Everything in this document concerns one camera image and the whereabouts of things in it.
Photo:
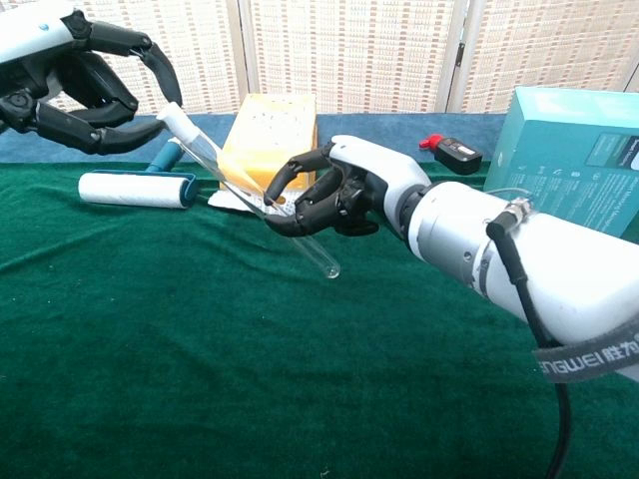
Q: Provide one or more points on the black bottle red cap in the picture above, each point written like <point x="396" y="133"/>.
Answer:
<point x="459" y="157"/>

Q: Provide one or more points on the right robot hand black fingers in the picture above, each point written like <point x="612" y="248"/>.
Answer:
<point x="379" y="169"/>

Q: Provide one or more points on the teal lint roller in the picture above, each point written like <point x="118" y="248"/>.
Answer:
<point x="130" y="189"/>

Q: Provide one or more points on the small white cap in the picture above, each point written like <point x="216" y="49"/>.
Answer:
<point x="177" y="122"/>

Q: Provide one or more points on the teal cardboard box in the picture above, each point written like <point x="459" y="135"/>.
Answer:
<point x="549" y="149"/>

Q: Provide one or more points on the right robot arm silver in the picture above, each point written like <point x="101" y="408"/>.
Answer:
<point x="549" y="259"/>

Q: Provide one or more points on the clear glass test tube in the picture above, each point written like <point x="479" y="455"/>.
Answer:
<point x="313" y="253"/>

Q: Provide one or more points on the grey perforated card flap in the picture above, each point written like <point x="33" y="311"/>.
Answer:
<point x="218" y="200"/>

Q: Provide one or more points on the green velvet table cloth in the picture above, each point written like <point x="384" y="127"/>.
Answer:
<point x="249" y="359"/>

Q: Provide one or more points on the woven folding screen panel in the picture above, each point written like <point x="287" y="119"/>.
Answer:
<point x="209" y="50"/>
<point x="549" y="45"/>
<point x="349" y="55"/>

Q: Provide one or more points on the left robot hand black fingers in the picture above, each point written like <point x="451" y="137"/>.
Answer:
<point x="75" y="110"/>

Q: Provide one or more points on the blue table cloth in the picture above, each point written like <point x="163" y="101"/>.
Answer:
<point x="374" y="130"/>

